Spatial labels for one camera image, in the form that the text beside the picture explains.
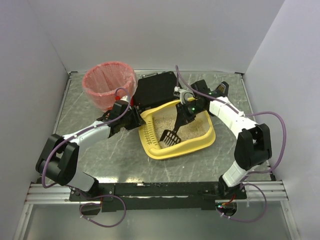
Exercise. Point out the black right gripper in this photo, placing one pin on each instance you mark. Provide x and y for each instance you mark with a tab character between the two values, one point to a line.
182	115

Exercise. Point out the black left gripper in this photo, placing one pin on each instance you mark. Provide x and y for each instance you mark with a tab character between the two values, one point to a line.
135	117

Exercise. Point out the yellow litter box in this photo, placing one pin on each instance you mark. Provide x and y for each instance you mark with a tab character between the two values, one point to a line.
195	136

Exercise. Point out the black litter scoop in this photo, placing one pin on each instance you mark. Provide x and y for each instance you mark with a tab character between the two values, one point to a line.
170	137

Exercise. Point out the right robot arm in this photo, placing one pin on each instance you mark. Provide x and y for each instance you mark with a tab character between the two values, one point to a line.
253	140

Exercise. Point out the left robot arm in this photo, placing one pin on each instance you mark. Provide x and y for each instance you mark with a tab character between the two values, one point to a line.
58	161

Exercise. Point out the black carrying case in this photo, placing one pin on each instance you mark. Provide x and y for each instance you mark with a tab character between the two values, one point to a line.
154	90

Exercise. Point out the black metronome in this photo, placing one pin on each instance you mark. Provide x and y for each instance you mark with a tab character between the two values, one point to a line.
221	90

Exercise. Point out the red waste basket with liner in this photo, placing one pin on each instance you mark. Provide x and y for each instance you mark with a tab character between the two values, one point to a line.
108	80

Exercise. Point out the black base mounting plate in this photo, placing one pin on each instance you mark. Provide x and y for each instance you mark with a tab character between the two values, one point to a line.
159	195

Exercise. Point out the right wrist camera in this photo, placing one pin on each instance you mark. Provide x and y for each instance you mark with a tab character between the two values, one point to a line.
182	94

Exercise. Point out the aluminium frame rail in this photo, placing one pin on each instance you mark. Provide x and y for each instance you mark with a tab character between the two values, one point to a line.
273	191

